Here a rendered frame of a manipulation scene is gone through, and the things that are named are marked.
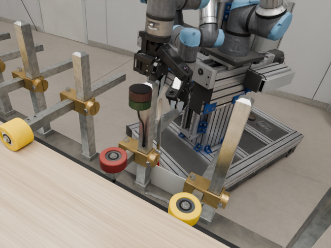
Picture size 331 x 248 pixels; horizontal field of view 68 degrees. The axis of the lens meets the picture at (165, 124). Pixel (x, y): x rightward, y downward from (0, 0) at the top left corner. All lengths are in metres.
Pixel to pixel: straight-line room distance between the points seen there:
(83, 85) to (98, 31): 3.39
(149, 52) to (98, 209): 0.44
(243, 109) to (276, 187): 1.61
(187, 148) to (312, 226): 1.26
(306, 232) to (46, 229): 0.62
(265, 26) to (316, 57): 2.30
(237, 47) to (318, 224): 0.80
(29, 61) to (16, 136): 0.33
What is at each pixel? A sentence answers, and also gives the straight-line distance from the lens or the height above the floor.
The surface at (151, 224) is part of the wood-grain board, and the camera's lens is 0.60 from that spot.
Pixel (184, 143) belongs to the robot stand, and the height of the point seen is 0.21.
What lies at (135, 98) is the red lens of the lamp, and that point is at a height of 1.10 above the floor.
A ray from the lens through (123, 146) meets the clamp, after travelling 0.83.
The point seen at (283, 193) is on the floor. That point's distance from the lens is 2.14.
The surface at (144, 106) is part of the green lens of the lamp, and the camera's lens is 0.63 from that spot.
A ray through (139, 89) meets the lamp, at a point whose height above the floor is 1.11.
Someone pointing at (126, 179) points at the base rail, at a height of 0.70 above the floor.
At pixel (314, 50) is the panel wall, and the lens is 3.38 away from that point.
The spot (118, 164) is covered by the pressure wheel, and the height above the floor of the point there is 0.91.
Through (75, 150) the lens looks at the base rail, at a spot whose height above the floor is 0.70.
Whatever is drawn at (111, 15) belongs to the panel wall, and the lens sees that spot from 4.00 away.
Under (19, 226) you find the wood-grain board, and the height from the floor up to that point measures 0.90.
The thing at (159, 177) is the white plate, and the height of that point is 0.75.
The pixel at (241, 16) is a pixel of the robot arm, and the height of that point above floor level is 1.21.
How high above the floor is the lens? 1.41
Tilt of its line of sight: 35 degrees down
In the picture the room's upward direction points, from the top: 8 degrees clockwise
